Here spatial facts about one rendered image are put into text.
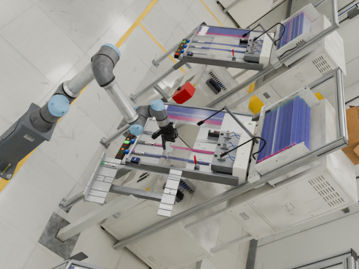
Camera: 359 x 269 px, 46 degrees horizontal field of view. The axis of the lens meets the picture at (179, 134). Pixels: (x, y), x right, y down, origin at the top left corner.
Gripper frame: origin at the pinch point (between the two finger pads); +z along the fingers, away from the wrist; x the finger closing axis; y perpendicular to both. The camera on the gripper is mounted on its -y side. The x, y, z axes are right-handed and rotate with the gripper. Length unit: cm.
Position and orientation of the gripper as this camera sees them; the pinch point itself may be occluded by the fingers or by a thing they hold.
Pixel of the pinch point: (170, 150)
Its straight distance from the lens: 265.2
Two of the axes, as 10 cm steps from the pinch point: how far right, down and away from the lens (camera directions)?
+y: 9.3, -0.6, -3.6
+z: 2.6, 8.0, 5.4
